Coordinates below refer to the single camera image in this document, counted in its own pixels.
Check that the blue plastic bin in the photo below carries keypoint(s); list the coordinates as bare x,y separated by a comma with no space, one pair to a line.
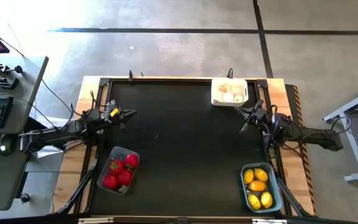
275,186

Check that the grey metal stand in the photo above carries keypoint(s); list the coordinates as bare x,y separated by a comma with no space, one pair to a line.
354,143

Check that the yellow black hazard tape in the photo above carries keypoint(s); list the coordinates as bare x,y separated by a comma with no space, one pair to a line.
309,186

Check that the black table edge clamp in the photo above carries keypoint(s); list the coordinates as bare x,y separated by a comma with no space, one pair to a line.
130,74
230,73

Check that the white garlic bulb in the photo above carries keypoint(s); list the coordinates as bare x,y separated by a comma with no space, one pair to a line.
235,90
238,98
227,96

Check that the black desk clamp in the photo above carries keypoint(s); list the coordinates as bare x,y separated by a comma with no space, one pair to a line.
2,81
2,69

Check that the pale tan garlic bulb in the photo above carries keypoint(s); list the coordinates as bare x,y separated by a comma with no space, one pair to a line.
223,88

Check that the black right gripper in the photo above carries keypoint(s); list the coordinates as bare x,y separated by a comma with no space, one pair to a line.
258,115

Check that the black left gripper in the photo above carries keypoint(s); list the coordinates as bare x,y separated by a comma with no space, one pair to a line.
110,116

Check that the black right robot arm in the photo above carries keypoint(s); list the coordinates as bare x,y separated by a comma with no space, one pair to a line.
315,137

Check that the black frame strut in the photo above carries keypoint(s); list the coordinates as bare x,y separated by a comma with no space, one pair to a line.
291,196
79,189

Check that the black computer mouse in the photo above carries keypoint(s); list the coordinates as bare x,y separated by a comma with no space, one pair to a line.
6,144

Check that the yellow tag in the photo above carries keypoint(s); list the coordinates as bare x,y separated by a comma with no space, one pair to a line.
114,112

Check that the black desk caster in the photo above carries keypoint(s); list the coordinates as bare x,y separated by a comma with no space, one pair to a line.
25,197

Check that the white paper sheets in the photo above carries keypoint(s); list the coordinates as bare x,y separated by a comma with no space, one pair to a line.
50,120

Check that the white plastic bin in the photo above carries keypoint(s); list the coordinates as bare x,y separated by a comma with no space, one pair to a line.
216,101

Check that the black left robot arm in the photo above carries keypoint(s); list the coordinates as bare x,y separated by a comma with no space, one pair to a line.
57,135

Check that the clear grey plastic bin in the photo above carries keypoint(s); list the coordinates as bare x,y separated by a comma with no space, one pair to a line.
121,188

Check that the black frame beam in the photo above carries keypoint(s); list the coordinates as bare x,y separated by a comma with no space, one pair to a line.
179,221

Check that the red toy tomato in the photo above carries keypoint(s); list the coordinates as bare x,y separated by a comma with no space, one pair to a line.
125,177
116,166
131,160
110,181

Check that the black table mat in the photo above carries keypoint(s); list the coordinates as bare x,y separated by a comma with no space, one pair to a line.
182,149

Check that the black aluminium table frame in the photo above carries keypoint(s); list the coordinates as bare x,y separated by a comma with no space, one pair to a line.
182,80

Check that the yellow toy lemon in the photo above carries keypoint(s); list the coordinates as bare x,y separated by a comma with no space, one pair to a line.
261,174
266,199
256,185
248,175
254,201

